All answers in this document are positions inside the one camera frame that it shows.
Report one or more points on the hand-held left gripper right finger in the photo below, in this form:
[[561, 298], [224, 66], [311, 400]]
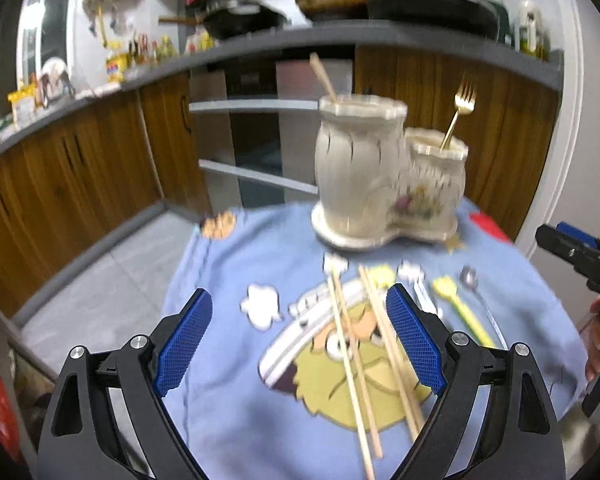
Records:
[[412, 340]]

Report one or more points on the white door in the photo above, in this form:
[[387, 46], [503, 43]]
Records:
[[587, 135]]

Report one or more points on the silver spoon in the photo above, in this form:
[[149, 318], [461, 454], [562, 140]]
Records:
[[468, 277]]

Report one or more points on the wooden kitchen cabinet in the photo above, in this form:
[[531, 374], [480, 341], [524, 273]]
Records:
[[80, 185], [510, 150]]

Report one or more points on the beige fleece clothing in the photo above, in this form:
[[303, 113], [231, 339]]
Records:
[[577, 440]]

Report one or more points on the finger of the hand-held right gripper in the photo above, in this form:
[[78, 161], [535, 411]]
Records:
[[552, 241], [575, 232]]

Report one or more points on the yellow packet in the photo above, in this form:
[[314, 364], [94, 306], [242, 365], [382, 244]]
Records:
[[22, 107]]

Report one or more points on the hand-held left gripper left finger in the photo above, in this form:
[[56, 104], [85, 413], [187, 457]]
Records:
[[185, 345]]

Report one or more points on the gold fork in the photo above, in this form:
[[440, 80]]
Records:
[[464, 99]]

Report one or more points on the row of condiment bottles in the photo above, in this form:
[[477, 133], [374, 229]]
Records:
[[150, 52]]

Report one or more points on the person's right hand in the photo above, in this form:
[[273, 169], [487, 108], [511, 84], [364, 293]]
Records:
[[596, 345]]

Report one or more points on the window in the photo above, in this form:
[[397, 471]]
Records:
[[45, 25]]

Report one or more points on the blue cartoon printed cloth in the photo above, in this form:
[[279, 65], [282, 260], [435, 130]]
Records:
[[230, 280]]

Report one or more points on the wooden chopstick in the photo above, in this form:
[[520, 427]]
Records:
[[322, 77], [352, 385], [405, 400], [365, 400], [387, 340]]

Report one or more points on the cream floral ceramic utensil holder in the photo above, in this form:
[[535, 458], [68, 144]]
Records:
[[350, 170]]

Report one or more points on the black griddle pan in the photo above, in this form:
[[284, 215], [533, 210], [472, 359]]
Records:
[[430, 12]]

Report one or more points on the grey kitchen countertop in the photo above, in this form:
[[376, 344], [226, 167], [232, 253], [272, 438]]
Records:
[[300, 40]]

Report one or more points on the grey metal frame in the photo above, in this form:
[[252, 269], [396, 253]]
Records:
[[25, 340]]

